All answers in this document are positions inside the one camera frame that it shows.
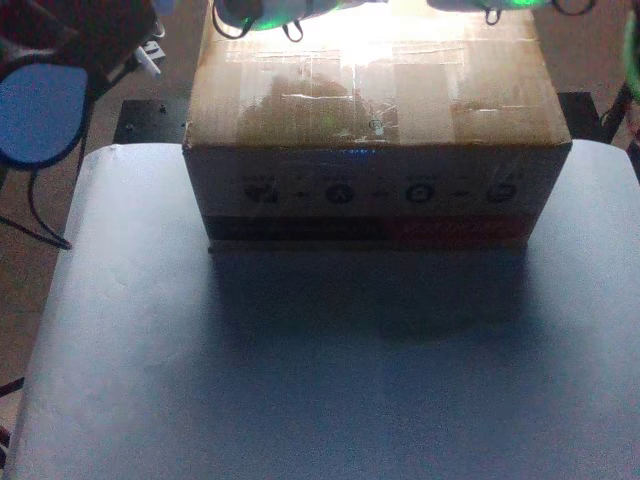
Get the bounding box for small white plug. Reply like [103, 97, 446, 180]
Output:
[138, 40, 164, 77]

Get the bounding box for thin black cable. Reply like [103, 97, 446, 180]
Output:
[0, 162, 75, 251]

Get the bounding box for brown cardboard box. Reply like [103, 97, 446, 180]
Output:
[180, 0, 574, 255]

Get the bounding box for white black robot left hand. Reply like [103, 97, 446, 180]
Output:
[211, 0, 389, 43]

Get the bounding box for grey table cloth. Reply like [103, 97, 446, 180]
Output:
[3, 138, 640, 480]

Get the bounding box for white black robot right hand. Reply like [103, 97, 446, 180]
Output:
[426, 0, 597, 26]

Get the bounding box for black metal table plate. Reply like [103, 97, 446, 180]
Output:
[556, 92, 614, 144]
[113, 99, 192, 147]

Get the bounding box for black stand pole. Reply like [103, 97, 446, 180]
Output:
[601, 79, 640, 145]

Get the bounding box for blue round stool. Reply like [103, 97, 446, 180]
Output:
[0, 63, 91, 167]

